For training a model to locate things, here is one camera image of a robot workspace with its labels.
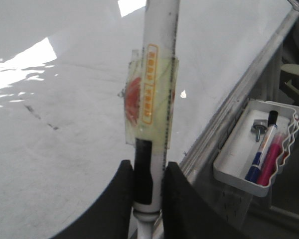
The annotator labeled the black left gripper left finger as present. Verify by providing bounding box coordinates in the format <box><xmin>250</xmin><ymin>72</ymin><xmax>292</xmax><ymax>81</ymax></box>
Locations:
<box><xmin>53</xmin><ymin>160</ymin><xmax>134</xmax><ymax>239</ymax></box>

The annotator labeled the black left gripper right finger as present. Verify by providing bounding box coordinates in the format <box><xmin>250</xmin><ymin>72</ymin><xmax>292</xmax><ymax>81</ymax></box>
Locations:
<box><xmin>162</xmin><ymin>162</ymin><xmax>242</xmax><ymax>239</ymax></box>

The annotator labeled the white whiteboard marker pen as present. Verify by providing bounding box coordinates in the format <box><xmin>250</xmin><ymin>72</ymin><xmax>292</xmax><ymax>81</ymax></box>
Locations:
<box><xmin>125</xmin><ymin>0</ymin><xmax>180</xmax><ymax>239</ymax></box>

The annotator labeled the blue whiteboard marker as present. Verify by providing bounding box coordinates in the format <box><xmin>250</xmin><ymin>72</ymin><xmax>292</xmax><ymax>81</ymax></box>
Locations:
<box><xmin>245</xmin><ymin>111</ymin><xmax>278</xmax><ymax>183</ymax></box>

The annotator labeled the pink whiteboard marker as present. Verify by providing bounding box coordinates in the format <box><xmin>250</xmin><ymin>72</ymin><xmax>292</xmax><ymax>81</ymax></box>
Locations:
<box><xmin>256</xmin><ymin>132</ymin><xmax>287</xmax><ymax>186</ymax></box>

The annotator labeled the white plastic marker tray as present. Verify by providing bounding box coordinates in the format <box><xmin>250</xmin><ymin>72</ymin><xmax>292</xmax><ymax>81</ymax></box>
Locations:
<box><xmin>213</xmin><ymin>100</ymin><xmax>299</xmax><ymax>197</ymax></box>

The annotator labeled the grey metal bolt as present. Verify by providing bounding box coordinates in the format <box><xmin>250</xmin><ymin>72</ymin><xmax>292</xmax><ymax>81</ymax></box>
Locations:
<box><xmin>251</xmin><ymin>119</ymin><xmax>268</xmax><ymax>142</ymax></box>

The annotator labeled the white whiteboard with metal frame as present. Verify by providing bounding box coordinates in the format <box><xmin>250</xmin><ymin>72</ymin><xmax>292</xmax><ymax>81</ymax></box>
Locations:
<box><xmin>0</xmin><ymin>0</ymin><xmax>299</xmax><ymax>239</ymax></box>

